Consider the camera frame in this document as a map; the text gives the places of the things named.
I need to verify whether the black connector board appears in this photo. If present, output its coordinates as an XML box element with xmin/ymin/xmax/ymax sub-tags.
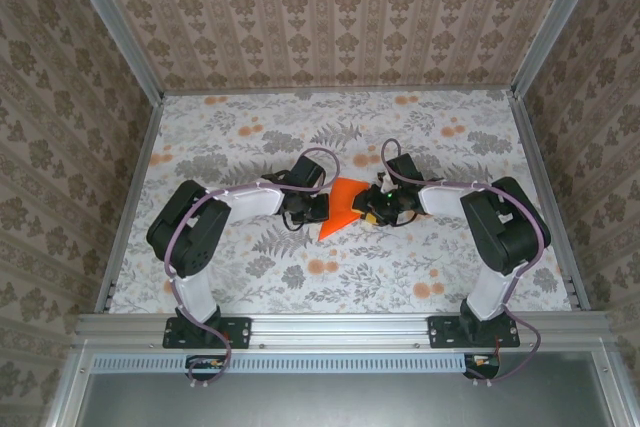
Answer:
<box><xmin>185</xmin><ymin>354</ymin><xmax>227</xmax><ymax>381</ymax></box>
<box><xmin>463</xmin><ymin>352</ymin><xmax>502</xmax><ymax>380</ymax></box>

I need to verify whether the aluminium lower frame rail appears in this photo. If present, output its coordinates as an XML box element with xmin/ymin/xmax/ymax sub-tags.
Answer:
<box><xmin>592</xmin><ymin>341</ymin><xmax>637</xmax><ymax>427</ymax></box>
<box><xmin>43</xmin><ymin>341</ymin><xmax>96</xmax><ymax>427</ymax></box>

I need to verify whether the grey slotted cable duct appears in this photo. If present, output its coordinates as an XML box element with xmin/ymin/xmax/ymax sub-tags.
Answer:
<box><xmin>92</xmin><ymin>352</ymin><xmax>476</xmax><ymax>374</ymax></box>

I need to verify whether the grey sheet metal panel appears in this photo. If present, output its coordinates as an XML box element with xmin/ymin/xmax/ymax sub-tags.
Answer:
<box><xmin>74</xmin><ymin>371</ymin><xmax>609</xmax><ymax>427</ymax></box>

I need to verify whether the aluminium frame post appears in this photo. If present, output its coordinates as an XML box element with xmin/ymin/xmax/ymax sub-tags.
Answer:
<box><xmin>512</xmin><ymin>0</ymin><xmax>609</xmax><ymax>98</ymax></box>
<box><xmin>58</xmin><ymin>0</ymin><xmax>166</xmax><ymax>103</ymax></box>

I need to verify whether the left gripper thin black cable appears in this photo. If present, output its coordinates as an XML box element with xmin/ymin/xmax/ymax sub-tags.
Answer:
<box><xmin>279</xmin><ymin>211</ymin><xmax>312</xmax><ymax>234</ymax></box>

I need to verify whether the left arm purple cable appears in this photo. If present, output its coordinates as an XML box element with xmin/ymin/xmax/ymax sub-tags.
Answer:
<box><xmin>163</xmin><ymin>146</ymin><xmax>344</xmax><ymax>391</ymax></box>

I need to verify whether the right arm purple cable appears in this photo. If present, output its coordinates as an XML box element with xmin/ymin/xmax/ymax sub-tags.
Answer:
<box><xmin>380</xmin><ymin>138</ymin><xmax>546</xmax><ymax>388</ymax></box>

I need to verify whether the gripper thin black cable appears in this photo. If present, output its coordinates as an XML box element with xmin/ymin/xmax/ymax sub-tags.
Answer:
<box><xmin>279</xmin><ymin>211</ymin><xmax>312</xmax><ymax>234</ymax></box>
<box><xmin>394</xmin><ymin>206</ymin><xmax>432</xmax><ymax>229</ymax></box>

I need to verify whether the right gripper thin black cable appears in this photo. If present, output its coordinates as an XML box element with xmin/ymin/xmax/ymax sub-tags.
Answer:
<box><xmin>394</xmin><ymin>206</ymin><xmax>432</xmax><ymax>229</ymax></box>

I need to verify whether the aluminium table side rail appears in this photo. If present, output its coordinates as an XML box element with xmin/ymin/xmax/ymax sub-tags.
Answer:
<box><xmin>94</xmin><ymin>96</ymin><xmax>166</xmax><ymax>316</ymax></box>
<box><xmin>507</xmin><ymin>91</ymin><xmax>591</xmax><ymax>311</ymax></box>

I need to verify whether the wide aluminium mounting rail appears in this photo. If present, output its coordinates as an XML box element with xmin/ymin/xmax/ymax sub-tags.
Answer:
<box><xmin>74</xmin><ymin>313</ymin><xmax>614</xmax><ymax>348</ymax></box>

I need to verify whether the orange cloth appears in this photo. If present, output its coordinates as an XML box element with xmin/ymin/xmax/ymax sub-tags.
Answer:
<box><xmin>318</xmin><ymin>176</ymin><xmax>374</xmax><ymax>241</ymax></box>

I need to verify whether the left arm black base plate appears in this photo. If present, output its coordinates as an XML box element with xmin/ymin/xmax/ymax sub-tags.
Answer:
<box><xmin>162</xmin><ymin>315</ymin><xmax>252</xmax><ymax>350</ymax></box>

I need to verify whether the floral patterned table cover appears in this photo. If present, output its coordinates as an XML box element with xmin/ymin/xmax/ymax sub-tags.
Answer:
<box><xmin>107</xmin><ymin>91</ymin><xmax>574</xmax><ymax>316</ymax></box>

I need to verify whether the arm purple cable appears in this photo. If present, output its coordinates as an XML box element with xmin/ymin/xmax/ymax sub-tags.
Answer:
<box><xmin>380</xmin><ymin>138</ymin><xmax>546</xmax><ymax>388</ymax></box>
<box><xmin>163</xmin><ymin>146</ymin><xmax>344</xmax><ymax>391</ymax></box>

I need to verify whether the thin aluminium table rail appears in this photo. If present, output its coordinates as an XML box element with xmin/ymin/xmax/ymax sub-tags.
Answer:
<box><xmin>162</xmin><ymin>87</ymin><xmax>516</xmax><ymax>97</ymax></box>

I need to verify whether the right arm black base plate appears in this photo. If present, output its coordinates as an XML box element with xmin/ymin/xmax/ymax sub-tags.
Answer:
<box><xmin>428</xmin><ymin>315</ymin><xmax>521</xmax><ymax>350</ymax></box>

